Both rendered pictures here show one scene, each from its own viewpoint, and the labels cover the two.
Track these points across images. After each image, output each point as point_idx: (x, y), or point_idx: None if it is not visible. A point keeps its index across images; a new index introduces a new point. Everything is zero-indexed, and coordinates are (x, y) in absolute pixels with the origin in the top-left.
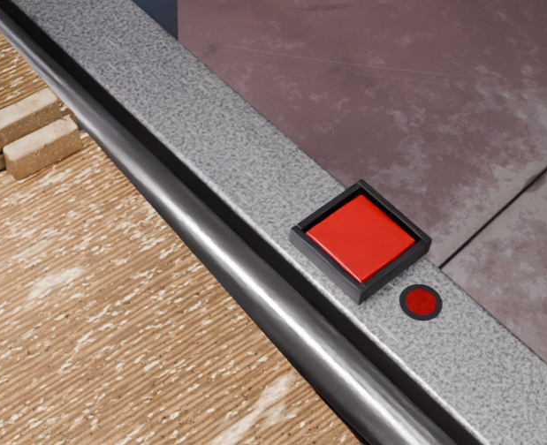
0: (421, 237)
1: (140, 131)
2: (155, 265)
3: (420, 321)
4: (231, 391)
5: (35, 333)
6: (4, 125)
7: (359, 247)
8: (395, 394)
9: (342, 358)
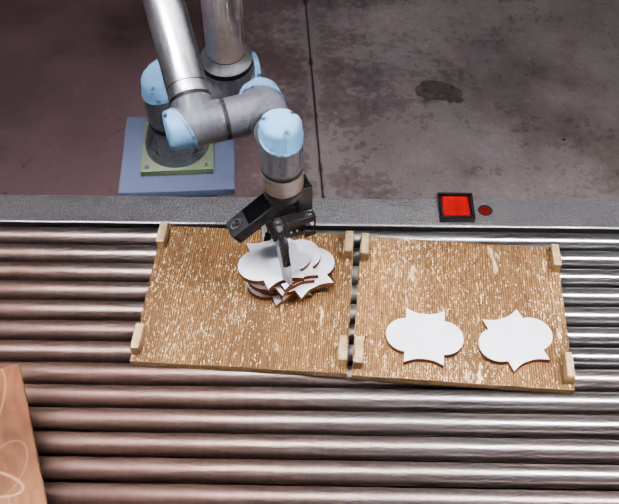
0: (469, 194)
1: (362, 229)
2: (427, 250)
3: (490, 214)
4: (482, 259)
5: (426, 286)
6: (352, 247)
7: (459, 208)
8: (508, 233)
9: (488, 235)
